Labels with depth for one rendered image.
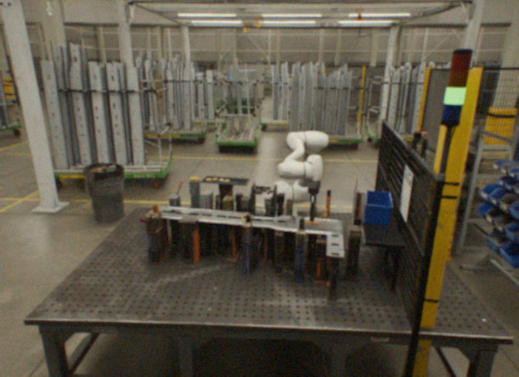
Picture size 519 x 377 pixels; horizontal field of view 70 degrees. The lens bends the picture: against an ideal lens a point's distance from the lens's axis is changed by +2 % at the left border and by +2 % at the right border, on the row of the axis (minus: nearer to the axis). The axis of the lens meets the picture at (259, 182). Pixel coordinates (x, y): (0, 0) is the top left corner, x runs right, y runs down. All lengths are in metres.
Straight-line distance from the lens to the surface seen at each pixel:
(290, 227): 2.42
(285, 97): 12.05
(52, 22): 9.76
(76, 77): 6.92
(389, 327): 2.19
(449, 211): 1.95
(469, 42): 9.09
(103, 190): 5.09
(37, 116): 5.78
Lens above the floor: 2.02
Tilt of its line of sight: 18 degrees down
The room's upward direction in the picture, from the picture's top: straight up
